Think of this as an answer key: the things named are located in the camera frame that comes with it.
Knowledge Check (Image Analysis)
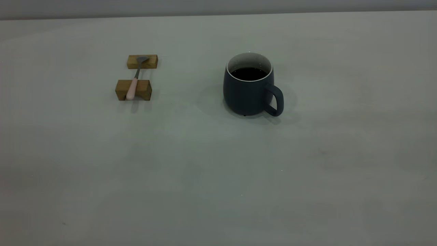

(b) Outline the dark coffee liquid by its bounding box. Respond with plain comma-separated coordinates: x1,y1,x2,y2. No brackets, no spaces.
230,67,269,82

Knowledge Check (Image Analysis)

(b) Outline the flat wooden block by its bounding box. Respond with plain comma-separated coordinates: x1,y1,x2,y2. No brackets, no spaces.
127,54,158,69

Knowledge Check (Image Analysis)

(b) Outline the arched wooden block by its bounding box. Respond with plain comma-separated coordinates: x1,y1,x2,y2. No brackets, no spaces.
115,79,152,101

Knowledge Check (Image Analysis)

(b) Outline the dark blue coffee mug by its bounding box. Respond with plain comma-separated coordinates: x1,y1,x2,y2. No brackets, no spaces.
223,52,284,118

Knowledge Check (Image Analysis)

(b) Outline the pink handled metal spoon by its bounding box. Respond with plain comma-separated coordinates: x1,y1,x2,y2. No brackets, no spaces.
126,56,150,101

